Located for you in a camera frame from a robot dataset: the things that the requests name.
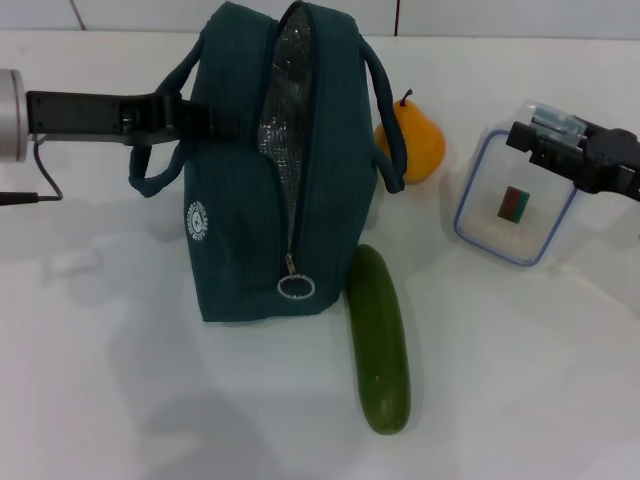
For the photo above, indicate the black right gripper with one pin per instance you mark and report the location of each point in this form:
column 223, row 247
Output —
column 615, row 165

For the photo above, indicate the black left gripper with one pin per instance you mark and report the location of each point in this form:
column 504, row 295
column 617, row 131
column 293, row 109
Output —
column 75, row 112

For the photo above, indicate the dark teal insulated lunch bag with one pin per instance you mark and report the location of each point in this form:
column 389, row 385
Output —
column 235, row 210

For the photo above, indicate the green cucumber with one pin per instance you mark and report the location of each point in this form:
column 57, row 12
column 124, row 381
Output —
column 380, row 340

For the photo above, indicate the yellow orange pear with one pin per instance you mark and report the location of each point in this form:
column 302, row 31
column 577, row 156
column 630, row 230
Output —
column 422, row 145

